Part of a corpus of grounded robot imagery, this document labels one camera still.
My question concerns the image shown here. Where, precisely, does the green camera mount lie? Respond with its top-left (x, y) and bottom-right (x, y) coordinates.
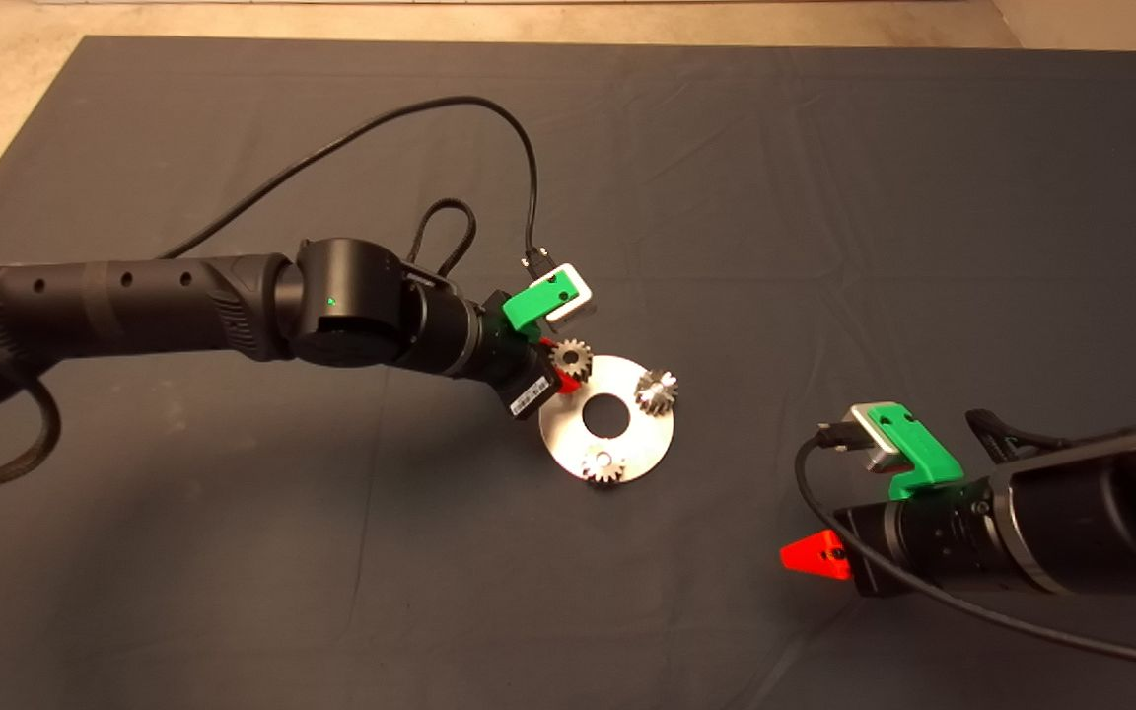
top-left (872, 403), bottom-right (964, 501)
top-left (502, 274), bottom-right (579, 336)

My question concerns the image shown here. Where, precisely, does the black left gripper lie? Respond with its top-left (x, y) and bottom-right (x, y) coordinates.
top-left (477, 289), bottom-right (581, 421)

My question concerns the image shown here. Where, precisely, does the small silver camera box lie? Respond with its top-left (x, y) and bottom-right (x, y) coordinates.
top-left (543, 263), bottom-right (597, 324)
top-left (849, 402), bottom-right (909, 474)

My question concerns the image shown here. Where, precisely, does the black braided cable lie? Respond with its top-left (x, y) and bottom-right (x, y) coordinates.
top-left (408, 198), bottom-right (478, 279)
top-left (965, 409), bottom-right (1072, 464)

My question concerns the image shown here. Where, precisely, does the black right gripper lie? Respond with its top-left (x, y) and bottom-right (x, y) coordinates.
top-left (780, 483), bottom-right (1008, 600)

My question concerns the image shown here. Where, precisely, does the dark grey table cloth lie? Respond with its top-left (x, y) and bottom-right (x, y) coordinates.
top-left (0, 35), bottom-right (1136, 710)

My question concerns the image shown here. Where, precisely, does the small steel planetary gear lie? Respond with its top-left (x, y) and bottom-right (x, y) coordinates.
top-left (581, 445), bottom-right (627, 486)
top-left (634, 369), bottom-right (679, 416)
top-left (550, 338), bottom-right (595, 386)

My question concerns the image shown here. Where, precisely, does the round metal carrier plate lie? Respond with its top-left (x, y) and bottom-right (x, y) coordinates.
top-left (538, 354), bottom-right (676, 485)

